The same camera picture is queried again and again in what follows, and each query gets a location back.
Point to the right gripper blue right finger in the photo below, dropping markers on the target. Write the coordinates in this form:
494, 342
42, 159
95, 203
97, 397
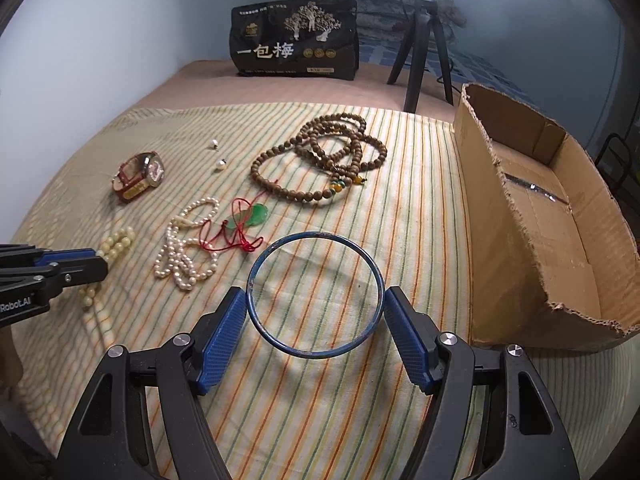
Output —
414, 335

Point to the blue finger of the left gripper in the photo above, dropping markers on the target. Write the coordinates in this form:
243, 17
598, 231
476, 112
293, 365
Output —
51, 256
64, 274

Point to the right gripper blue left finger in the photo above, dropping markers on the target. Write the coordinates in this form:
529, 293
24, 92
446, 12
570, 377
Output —
215, 337

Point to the dark blue bangle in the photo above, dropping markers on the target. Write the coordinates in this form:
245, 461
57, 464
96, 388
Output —
305, 354

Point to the cardboard box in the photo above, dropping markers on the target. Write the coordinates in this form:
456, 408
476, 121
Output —
554, 262

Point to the tan bed blanket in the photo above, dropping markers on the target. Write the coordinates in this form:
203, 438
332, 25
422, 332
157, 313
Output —
218, 84

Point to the black metal shoe rack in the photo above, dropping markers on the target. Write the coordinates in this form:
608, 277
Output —
615, 162

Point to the blue patterned bed sheet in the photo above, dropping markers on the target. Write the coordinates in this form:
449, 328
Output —
464, 67

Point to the black snack bag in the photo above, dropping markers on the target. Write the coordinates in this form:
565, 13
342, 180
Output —
296, 38

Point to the black tripod stand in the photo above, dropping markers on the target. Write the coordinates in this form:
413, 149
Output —
424, 25

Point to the folded floral quilt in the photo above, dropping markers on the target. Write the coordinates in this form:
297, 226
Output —
380, 2

